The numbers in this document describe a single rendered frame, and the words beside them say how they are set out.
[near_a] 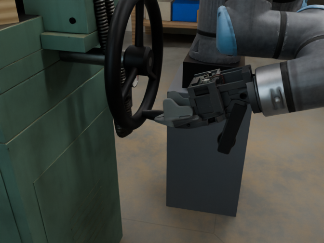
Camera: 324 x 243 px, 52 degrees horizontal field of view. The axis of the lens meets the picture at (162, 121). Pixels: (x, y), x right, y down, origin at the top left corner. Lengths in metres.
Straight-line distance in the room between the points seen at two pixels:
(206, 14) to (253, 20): 0.54
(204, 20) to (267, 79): 0.64
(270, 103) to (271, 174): 1.18
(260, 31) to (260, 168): 1.20
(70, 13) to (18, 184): 0.34
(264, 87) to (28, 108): 0.44
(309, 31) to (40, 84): 0.52
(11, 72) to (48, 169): 0.25
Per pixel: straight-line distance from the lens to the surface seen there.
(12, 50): 0.64
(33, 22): 0.68
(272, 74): 0.59
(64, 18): 0.68
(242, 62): 1.23
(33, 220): 0.78
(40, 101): 0.71
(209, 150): 1.28
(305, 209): 1.61
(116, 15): 0.58
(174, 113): 0.64
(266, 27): 0.65
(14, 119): 0.66
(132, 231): 1.40
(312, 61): 0.59
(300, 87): 0.58
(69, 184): 0.87
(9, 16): 0.66
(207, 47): 1.18
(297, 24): 0.67
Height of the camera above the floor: 1.04
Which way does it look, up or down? 29 degrees down
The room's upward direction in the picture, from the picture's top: straight up
